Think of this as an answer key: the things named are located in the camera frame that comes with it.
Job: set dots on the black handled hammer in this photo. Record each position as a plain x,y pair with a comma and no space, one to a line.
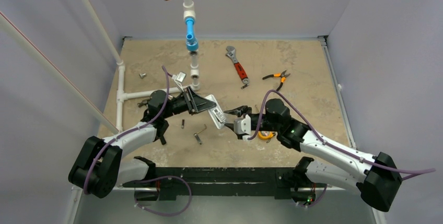
159,124

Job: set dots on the red handled adjustable wrench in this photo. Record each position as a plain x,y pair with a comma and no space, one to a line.
231,53

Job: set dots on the white pvc pipe assembly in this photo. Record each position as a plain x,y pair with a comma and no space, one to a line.
191,42

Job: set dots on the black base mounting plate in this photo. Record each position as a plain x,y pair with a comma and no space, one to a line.
279,183

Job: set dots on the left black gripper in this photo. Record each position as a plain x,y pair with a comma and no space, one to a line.
194,103

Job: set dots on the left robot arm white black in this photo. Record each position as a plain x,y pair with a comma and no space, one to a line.
99,168

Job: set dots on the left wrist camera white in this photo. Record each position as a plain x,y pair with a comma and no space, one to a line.
179,79

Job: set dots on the orange handled pliers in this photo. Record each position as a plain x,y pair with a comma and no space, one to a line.
282,76

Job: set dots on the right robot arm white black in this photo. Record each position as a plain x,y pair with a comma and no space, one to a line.
326,162

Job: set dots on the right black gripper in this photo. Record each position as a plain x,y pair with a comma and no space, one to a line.
248,112

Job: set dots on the white remote control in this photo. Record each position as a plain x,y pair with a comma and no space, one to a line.
216,113

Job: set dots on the yellow tape measure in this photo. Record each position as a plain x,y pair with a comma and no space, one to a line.
266,135

